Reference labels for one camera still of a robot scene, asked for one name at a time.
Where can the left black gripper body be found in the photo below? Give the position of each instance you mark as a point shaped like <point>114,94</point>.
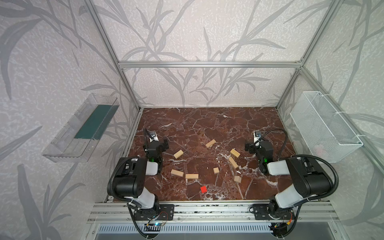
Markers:
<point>157,144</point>

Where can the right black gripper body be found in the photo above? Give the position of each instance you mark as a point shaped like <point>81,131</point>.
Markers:
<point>254,146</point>

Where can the wood block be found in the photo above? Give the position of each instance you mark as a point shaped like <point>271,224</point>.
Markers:
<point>177,173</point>
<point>235,153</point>
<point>178,154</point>
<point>211,143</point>
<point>192,176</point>

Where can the wood block diagonal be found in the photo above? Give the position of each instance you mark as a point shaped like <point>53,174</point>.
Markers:
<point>233,163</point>

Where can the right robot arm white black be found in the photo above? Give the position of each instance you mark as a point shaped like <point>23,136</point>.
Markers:
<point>312,178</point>

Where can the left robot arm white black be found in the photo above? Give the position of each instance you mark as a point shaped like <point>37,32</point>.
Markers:
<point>127,183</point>

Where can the small wood cube right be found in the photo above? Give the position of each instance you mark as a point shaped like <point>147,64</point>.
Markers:
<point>238,179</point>

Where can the small wood cube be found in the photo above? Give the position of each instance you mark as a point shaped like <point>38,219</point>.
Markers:
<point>216,170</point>
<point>238,179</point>

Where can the small wood cube centre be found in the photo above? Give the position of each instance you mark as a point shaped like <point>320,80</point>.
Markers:
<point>216,170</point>

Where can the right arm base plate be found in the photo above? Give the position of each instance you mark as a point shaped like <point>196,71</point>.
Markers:
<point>270,212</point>

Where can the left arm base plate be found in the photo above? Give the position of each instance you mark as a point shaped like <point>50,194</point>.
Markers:
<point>162,212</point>

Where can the white wire mesh basket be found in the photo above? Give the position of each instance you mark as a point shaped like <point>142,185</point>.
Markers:
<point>323,128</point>

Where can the clear plastic wall bin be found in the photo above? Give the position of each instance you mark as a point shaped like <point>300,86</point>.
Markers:
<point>77,140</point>

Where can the aluminium front rail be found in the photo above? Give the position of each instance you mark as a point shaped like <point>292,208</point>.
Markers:
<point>212,212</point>

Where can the aluminium frame crossbar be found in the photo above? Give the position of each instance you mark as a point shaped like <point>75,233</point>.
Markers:
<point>206,64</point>

